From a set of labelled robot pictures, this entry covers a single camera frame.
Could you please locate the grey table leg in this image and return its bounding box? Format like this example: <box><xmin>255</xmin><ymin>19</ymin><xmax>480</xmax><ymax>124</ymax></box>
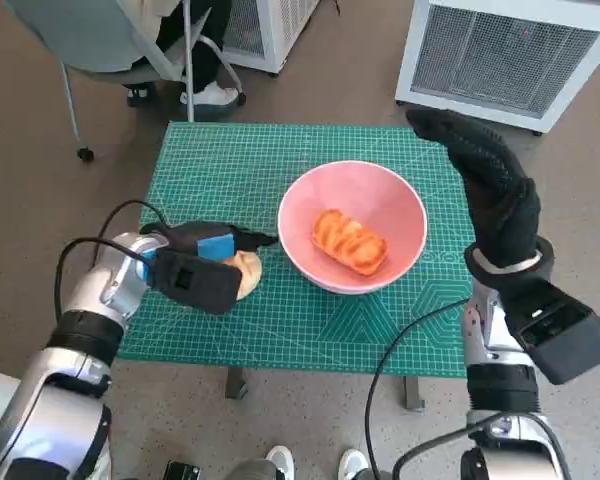
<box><xmin>403</xmin><ymin>375</ymin><xmax>426</xmax><ymax>412</ymax></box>
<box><xmin>224</xmin><ymin>367</ymin><xmax>249</xmax><ymax>400</ymax></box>

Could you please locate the seated person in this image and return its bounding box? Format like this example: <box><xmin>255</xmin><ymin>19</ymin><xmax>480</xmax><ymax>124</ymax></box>
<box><xmin>124</xmin><ymin>0</ymin><xmax>241</xmax><ymax>109</ymax></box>

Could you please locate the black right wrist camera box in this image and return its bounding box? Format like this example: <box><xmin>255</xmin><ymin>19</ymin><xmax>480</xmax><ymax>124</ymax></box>
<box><xmin>502</xmin><ymin>279</ymin><xmax>600</xmax><ymax>386</ymax></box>

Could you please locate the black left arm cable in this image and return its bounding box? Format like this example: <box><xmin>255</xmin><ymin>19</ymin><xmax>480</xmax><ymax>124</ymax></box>
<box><xmin>53</xmin><ymin>199</ymin><xmax>169</xmax><ymax>321</ymax></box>

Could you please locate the long braided toy bread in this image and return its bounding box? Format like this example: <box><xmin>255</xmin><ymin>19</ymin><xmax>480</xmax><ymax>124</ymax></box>
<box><xmin>312</xmin><ymin>208</ymin><xmax>389</xmax><ymax>276</ymax></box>

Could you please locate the green cutting mat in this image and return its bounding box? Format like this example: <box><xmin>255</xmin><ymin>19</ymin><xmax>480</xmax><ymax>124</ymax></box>
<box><xmin>114</xmin><ymin>119</ymin><xmax>481</xmax><ymax>379</ymax></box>

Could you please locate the grey office chair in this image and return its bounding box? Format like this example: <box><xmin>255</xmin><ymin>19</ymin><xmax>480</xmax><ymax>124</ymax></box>
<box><xmin>2</xmin><ymin>0</ymin><xmax>246</xmax><ymax>162</ymax></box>

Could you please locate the round toy bread bun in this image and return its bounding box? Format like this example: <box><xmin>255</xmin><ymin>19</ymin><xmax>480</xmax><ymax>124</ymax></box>
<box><xmin>222</xmin><ymin>249</ymin><xmax>264</xmax><ymax>302</ymax></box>

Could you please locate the small white grille machine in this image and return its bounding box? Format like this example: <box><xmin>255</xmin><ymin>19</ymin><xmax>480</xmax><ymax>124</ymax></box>
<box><xmin>222</xmin><ymin>0</ymin><xmax>321</xmax><ymax>77</ymax></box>

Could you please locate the small black device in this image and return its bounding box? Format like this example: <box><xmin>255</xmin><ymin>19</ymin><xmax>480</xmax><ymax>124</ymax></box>
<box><xmin>162</xmin><ymin>460</ymin><xmax>201</xmax><ymax>480</ymax></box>

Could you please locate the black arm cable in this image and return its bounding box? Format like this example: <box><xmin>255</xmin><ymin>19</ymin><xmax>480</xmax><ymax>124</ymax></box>
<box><xmin>392</xmin><ymin>412</ymin><xmax>574</xmax><ymax>480</ymax></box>
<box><xmin>53</xmin><ymin>199</ymin><xmax>169</xmax><ymax>321</ymax></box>

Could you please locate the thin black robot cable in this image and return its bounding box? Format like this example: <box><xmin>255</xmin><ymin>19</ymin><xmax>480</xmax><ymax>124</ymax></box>
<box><xmin>364</xmin><ymin>299</ymin><xmax>469</xmax><ymax>480</ymax></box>

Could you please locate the pink bowl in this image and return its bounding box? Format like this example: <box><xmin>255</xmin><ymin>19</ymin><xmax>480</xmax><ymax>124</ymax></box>
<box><xmin>277</xmin><ymin>160</ymin><xmax>428</xmax><ymax>295</ymax></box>

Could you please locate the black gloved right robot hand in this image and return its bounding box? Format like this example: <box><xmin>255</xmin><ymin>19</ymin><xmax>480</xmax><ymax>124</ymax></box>
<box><xmin>405</xmin><ymin>108</ymin><xmax>541</xmax><ymax>274</ymax></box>

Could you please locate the large white grille machine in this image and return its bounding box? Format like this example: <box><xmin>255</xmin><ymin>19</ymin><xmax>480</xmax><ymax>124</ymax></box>
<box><xmin>394</xmin><ymin>0</ymin><xmax>600</xmax><ymax>135</ymax></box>

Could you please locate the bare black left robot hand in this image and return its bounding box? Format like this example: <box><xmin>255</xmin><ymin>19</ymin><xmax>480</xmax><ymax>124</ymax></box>
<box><xmin>139</xmin><ymin>221</ymin><xmax>281</xmax><ymax>262</ymax></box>

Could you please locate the seated person's white shoe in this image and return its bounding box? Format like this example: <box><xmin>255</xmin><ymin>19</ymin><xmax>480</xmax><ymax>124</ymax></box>
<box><xmin>179</xmin><ymin>82</ymin><xmax>241</xmax><ymax>109</ymax></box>

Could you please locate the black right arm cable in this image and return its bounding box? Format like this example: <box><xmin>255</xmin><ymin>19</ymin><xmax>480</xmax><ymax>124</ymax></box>
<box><xmin>392</xmin><ymin>412</ymin><xmax>574</xmax><ymax>480</ymax></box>

